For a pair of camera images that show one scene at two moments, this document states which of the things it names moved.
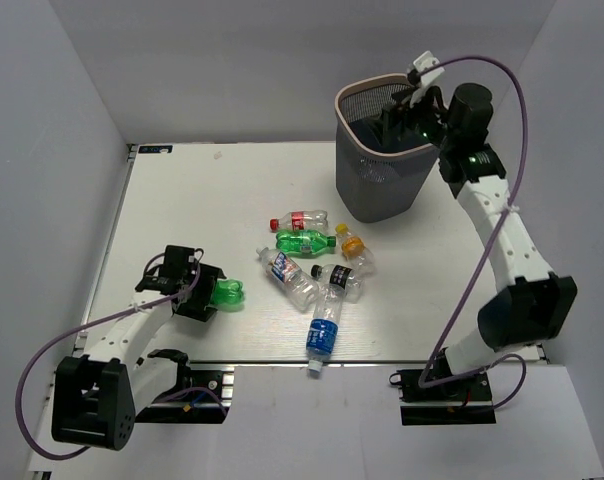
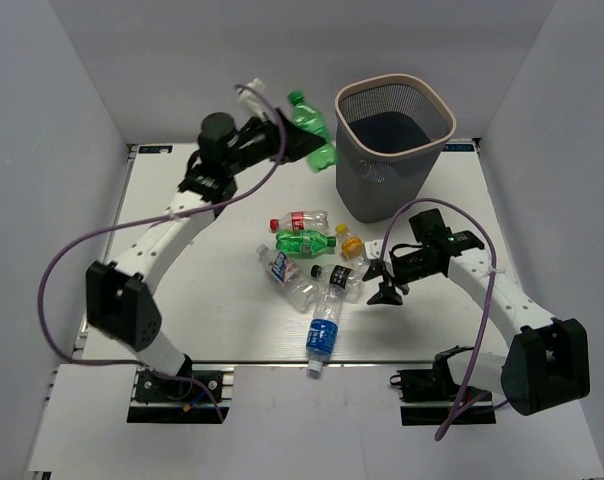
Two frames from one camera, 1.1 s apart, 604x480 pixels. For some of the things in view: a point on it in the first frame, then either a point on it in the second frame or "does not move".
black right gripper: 403,112 → 386,295
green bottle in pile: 304,241 does not move
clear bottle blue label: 322,331 does not move
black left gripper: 198,308 → 298,141
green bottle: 227,292 → 325,156
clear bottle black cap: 351,281 does not move
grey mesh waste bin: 378,183 does not move
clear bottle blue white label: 300,288 does not move
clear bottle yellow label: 355,251 does not move
